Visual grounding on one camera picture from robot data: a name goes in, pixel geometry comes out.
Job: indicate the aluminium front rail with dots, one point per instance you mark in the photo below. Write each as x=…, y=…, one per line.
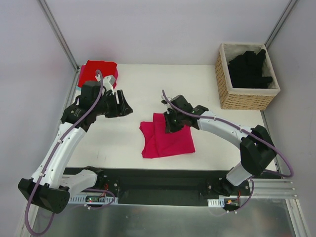
x=267, y=186

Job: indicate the aluminium frame post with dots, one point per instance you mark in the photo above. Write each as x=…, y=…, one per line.
x=58, y=33
x=281, y=22

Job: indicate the right slotted cable duct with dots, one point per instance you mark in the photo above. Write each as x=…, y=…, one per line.
x=222, y=202

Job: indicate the right aluminium frame post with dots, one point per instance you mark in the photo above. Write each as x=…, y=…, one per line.
x=281, y=22

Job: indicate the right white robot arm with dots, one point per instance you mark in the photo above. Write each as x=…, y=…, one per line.
x=255, y=154

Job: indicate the left aluminium frame post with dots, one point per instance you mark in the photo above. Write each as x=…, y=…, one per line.
x=58, y=33

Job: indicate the slotted cable duct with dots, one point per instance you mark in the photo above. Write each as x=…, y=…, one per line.
x=222, y=202
x=82, y=199

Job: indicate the magenta t shirt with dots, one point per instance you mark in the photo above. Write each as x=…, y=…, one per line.
x=159, y=144

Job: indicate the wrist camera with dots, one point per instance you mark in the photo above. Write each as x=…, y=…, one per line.
x=89, y=93
x=181, y=103

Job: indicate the left slotted cable duct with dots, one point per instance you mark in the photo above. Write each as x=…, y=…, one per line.
x=82, y=199

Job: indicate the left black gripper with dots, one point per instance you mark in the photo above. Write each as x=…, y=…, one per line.
x=116, y=104

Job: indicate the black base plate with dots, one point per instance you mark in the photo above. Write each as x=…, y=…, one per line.
x=162, y=187

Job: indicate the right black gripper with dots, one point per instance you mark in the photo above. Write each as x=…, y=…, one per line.
x=172, y=121

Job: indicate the black clothes in basket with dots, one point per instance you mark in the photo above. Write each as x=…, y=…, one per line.
x=246, y=71

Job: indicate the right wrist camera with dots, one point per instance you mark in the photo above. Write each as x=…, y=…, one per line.
x=181, y=103

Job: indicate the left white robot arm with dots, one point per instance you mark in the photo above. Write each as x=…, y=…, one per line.
x=46, y=188

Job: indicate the wicker basket with liner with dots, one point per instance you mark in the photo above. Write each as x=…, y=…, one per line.
x=243, y=98

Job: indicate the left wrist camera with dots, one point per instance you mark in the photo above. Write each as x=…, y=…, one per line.
x=89, y=93

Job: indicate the folded red t shirt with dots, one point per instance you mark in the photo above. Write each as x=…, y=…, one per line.
x=106, y=68

